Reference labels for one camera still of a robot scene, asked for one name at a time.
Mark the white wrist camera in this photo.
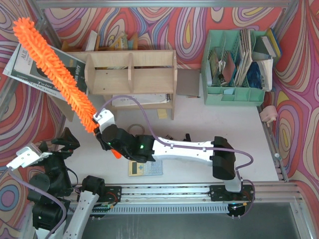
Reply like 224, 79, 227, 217
6, 143, 52, 170
93, 108, 115, 132

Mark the orange chenille duster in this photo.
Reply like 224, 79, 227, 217
12, 17, 122, 159

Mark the white book under stack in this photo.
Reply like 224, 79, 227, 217
2, 42, 68, 100

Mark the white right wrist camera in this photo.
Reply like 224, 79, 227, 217
93, 108, 115, 132

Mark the yellow blue calculator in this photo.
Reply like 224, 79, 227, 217
129, 161, 163, 177

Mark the wooden bookshelf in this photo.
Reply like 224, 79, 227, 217
84, 50, 177, 114

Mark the pink pig figurine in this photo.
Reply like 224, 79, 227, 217
260, 106, 278, 127

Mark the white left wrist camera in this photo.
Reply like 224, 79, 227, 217
6, 143, 52, 170

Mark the grey notebook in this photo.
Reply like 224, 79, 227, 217
176, 69, 200, 97

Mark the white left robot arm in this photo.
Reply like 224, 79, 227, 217
27, 127, 105, 239

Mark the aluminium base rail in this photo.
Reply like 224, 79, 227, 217
106, 184, 254, 203

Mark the blue yellow book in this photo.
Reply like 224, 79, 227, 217
260, 28, 282, 59

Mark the clear tape roll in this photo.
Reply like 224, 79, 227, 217
128, 124, 146, 135

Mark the spiral notepad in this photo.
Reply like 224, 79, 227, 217
111, 94, 171, 107

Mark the green desk organizer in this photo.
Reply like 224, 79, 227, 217
201, 28, 271, 107

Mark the black Twins story book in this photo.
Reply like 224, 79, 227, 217
9, 44, 89, 98

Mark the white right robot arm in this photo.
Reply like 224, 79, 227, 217
94, 124, 254, 193

